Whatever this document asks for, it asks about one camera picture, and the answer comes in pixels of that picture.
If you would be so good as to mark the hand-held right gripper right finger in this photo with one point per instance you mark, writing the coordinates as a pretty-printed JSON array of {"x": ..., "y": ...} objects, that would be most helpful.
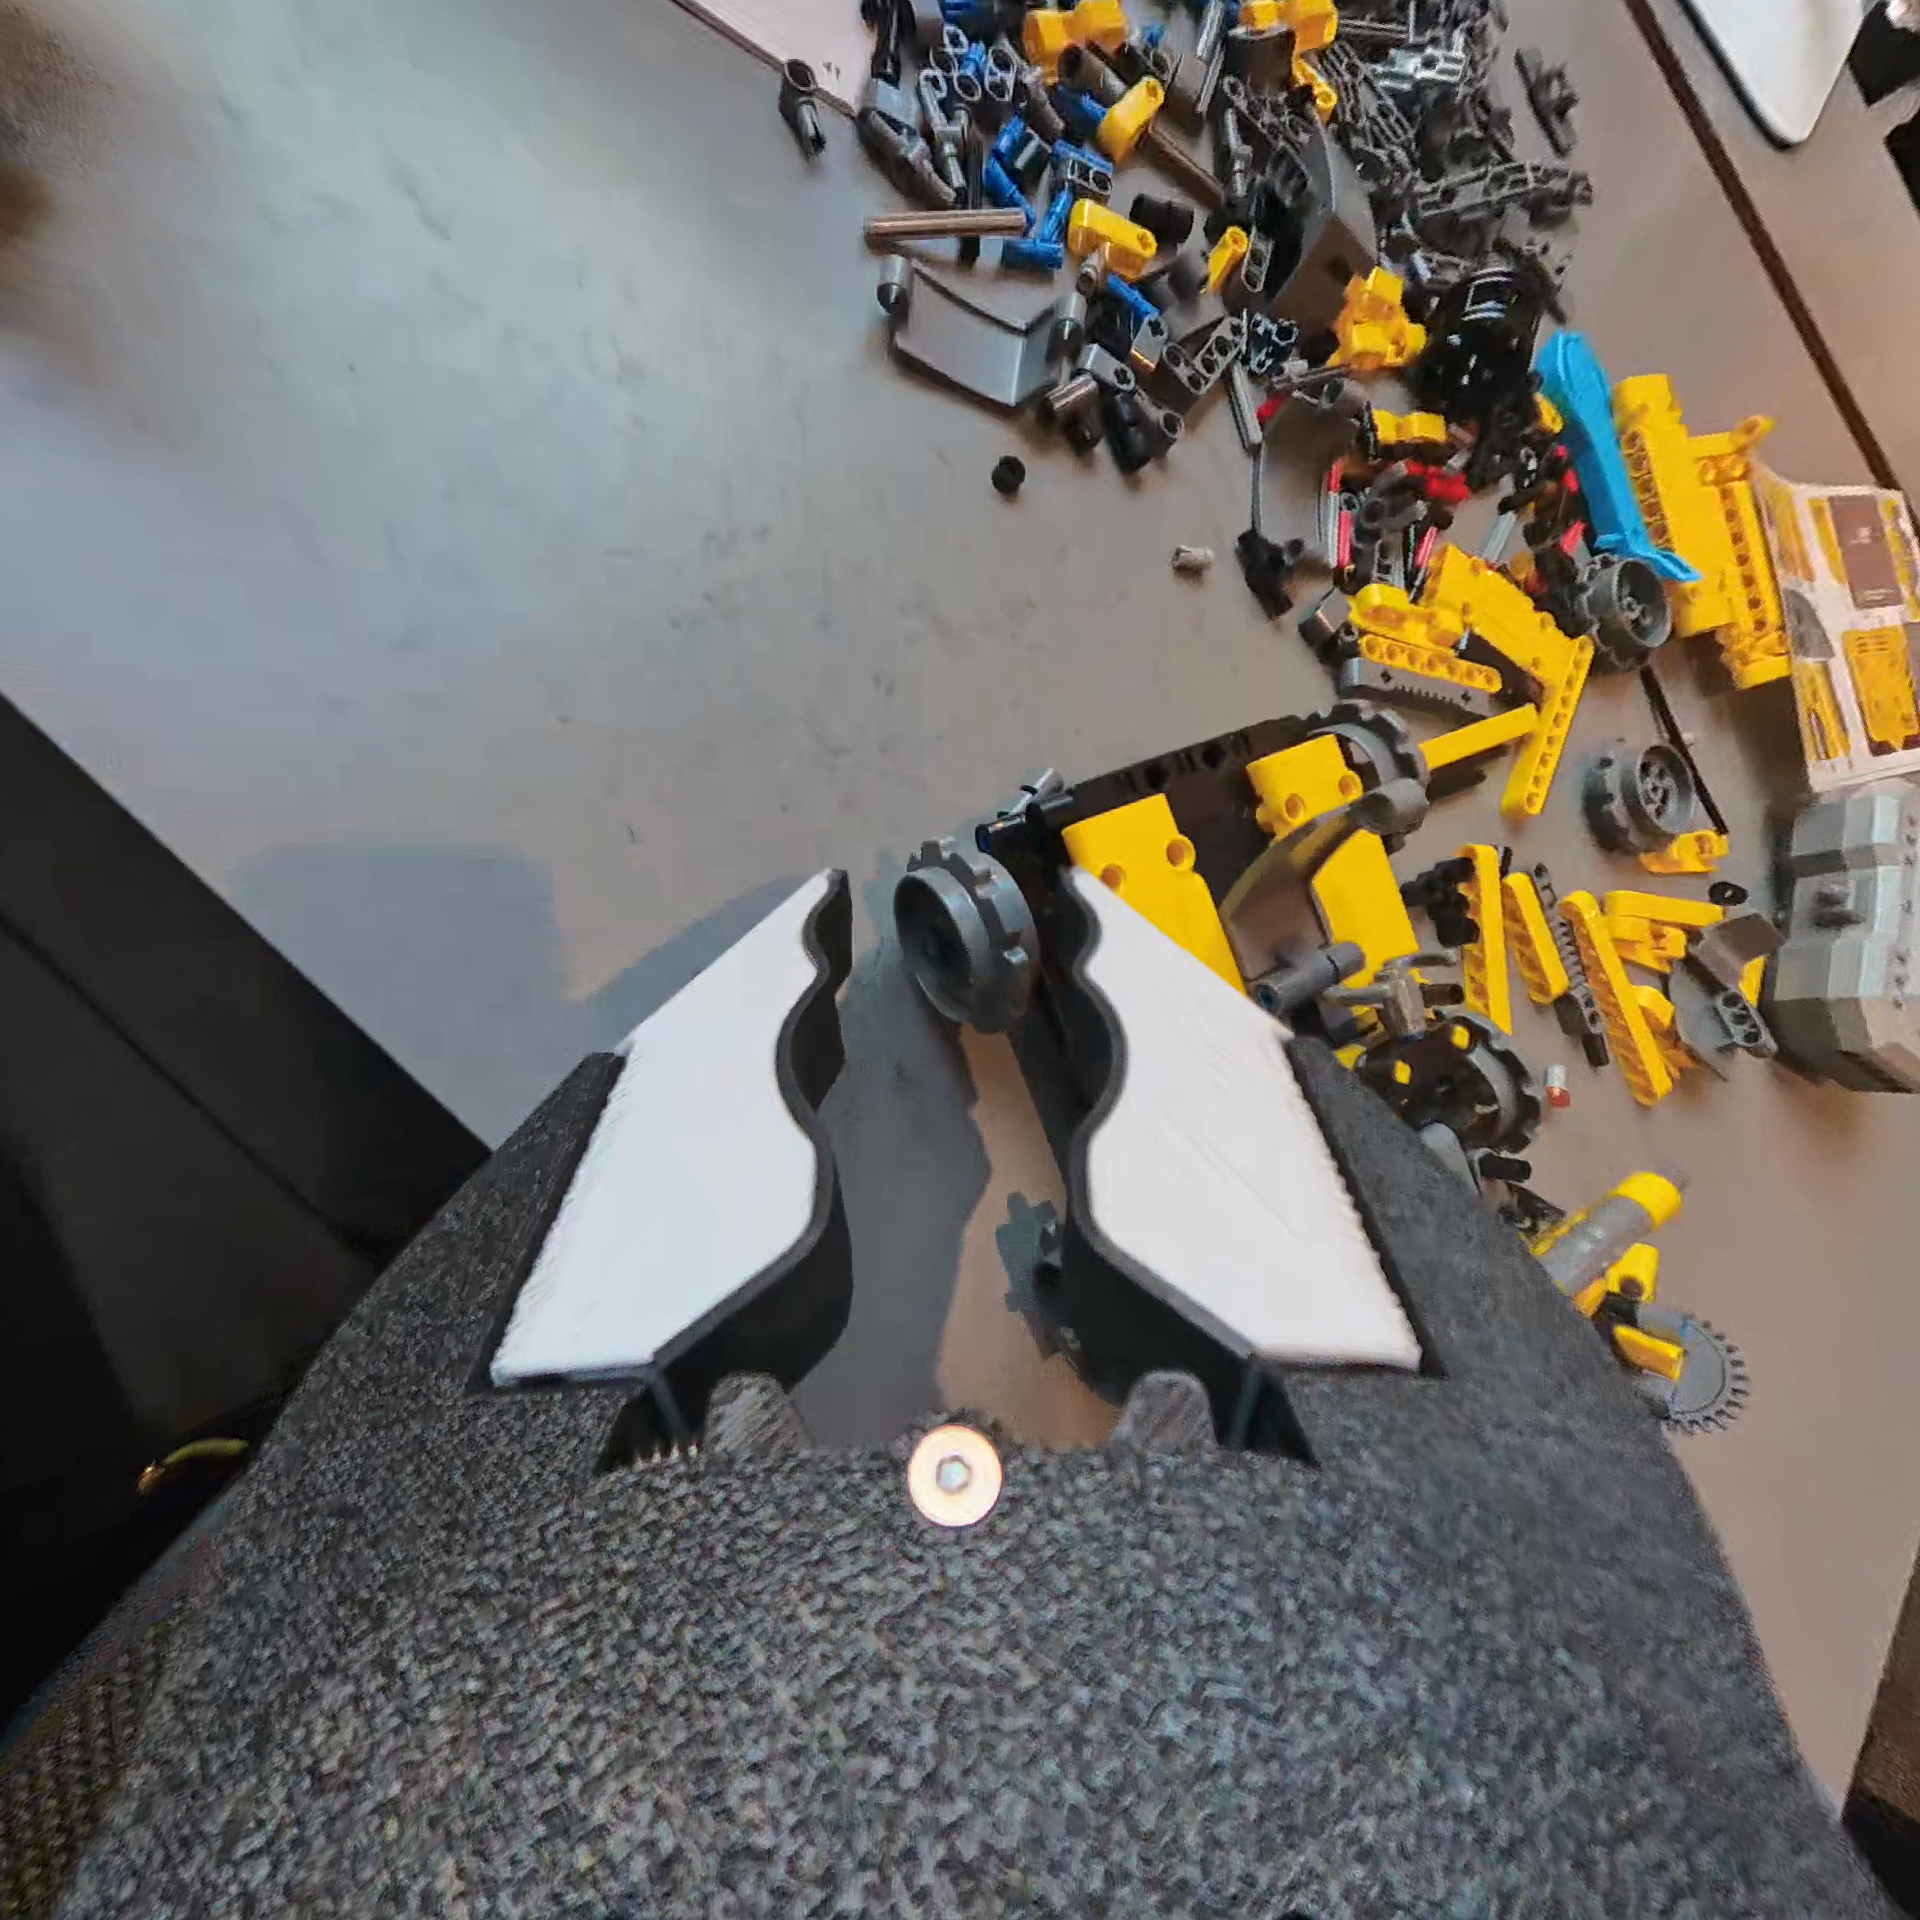
[{"x": 1215, "y": 1185}]

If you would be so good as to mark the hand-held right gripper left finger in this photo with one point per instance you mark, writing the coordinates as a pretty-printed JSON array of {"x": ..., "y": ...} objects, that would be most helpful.
[{"x": 691, "y": 1185}]

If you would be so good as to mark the pile of building bricks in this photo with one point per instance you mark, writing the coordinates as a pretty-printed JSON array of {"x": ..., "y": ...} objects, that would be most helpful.
[{"x": 1172, "y": 148}]

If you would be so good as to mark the grey desk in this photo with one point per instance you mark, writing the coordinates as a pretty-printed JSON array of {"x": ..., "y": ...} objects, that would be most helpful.
[{"x": 452, "y": 450}]

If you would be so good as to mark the yellow black brick vehicle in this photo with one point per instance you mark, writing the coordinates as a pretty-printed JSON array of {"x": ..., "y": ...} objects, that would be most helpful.
[{"x": 1155, "y": 856}]

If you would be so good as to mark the yellow beam with holes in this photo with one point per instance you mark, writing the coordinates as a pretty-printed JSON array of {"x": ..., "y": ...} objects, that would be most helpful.
[{"x": 1424, "y": 661}]

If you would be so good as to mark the small yellow connector brick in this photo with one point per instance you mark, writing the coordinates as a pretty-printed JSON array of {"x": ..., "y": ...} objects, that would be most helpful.
[{"x": 1682, "y": 853}]

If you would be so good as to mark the grey toothed wheel hub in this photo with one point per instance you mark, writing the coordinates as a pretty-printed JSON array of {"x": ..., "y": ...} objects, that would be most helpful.
[
  {"x": 1626, "y": 608},
  {"x": 1642, "y": 795}
]

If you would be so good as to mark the black cross connector brick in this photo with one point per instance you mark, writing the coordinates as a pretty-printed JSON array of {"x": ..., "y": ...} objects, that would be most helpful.
[{"x": 1268, "y": 566}]

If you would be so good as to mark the long yellow brick panel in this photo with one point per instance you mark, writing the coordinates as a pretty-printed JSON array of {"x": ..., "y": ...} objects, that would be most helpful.
[
  {"x": 1748, "y": 585},
  {"x": 1658, "y": 450},
  {"x": 1442, "y": 600}
]

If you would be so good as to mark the long black axle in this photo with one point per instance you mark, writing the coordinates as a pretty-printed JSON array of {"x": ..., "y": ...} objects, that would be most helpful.
[{"x": 1682, "y": 750}]

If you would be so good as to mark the light grey battery box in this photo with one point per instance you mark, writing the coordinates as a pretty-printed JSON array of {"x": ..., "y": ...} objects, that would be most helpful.
[{"x": 1852, "y": 930}]

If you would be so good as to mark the blue brick separator tool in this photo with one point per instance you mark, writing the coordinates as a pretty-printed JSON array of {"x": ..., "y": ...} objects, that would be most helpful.
[{"x": 1599, "y": 435}]

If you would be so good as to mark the yellow grey sticker sheet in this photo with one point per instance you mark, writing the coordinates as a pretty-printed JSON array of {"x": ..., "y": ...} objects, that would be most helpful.
[{"x": 1862, "y": 629}]

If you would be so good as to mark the grey curved panel piece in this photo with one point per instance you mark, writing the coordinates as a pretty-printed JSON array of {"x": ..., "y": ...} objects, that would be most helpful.
[{"x": 974, "y": 330}]

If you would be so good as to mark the small grey connector brick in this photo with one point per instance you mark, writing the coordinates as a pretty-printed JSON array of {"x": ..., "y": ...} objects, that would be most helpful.
[{"x": 803, "y": 99}]

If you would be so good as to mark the adjoining grey table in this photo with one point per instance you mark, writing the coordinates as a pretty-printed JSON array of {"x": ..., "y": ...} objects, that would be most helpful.
[{"x": 1829, "y": 270}]

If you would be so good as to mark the instruction sheet on stand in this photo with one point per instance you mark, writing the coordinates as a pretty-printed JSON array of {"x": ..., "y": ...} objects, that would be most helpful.
[{"x": 1771, "y": 59}]

